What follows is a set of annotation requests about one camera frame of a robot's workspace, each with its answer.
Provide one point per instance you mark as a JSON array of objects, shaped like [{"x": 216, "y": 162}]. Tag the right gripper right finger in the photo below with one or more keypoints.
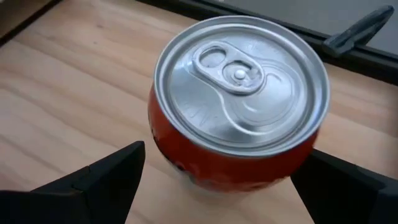
[{"x": 348, "y": 196}]

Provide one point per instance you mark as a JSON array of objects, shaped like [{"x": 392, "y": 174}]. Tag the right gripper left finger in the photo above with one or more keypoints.
[{"x": 77, "y": 196}]

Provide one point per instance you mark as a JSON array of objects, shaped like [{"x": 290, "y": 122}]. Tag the red Fanta can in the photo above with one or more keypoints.
[{"x": 239, "y": 93}]

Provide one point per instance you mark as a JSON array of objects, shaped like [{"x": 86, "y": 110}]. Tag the light wooden shelf board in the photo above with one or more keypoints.
[{"x": 15, "y": 11}]

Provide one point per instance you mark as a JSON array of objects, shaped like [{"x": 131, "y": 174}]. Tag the black aluminium table frame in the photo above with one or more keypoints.
[{"x": 382, "y": 70}]

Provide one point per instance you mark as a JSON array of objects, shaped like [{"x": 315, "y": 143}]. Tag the black shelf side post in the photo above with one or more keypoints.
[{"x": 28, "y": 20}]

